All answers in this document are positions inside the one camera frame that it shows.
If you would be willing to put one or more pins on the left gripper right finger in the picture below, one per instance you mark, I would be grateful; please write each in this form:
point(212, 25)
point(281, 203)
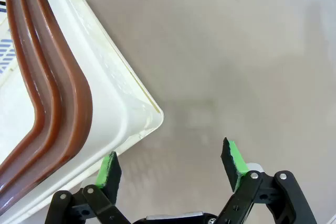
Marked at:
point(231, 163)

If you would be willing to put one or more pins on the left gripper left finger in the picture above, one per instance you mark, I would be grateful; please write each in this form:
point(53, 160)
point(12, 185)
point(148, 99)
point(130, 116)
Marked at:
point(110, 179)

